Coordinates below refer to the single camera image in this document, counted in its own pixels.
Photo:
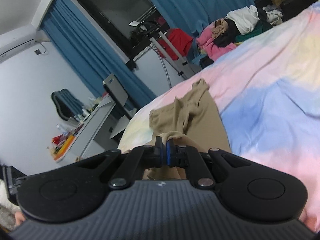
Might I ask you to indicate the pastel tie-dye bed duvet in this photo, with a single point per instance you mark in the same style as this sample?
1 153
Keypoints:
267 93

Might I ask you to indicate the left blue curtain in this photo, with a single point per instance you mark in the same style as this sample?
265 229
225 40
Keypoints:
88 53

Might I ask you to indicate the dark window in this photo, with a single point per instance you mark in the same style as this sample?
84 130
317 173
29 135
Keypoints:
115 16

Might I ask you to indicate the black and white chair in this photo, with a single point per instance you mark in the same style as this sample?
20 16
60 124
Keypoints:
120 97

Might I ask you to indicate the wall socket with cable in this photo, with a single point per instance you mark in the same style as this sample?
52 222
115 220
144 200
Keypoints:
41 51

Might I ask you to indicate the wavy framed mirror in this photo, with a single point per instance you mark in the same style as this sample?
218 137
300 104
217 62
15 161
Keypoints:
67 105

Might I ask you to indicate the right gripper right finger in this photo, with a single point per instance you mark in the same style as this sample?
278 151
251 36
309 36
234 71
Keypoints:
189 159

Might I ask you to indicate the white garment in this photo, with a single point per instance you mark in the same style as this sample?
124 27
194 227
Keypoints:
245 18

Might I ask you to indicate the tan trousers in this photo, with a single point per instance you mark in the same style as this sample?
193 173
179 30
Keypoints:
192 120

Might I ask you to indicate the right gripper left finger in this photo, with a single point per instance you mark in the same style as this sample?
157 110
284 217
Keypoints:
135 163

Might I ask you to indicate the tan garment on pile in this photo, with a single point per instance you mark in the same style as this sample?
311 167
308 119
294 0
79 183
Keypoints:
220 27

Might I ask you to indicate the white dressing table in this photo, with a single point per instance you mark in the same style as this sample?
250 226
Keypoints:
94 136

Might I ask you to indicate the pink garment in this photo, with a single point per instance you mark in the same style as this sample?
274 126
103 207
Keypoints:
205 43

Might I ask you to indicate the red garment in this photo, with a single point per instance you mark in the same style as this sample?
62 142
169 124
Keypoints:
179 39

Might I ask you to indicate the white air conditioner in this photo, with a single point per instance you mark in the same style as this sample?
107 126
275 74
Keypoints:
16 41

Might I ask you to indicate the black garment on pile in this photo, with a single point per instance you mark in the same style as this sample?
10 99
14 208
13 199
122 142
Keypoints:
229 34

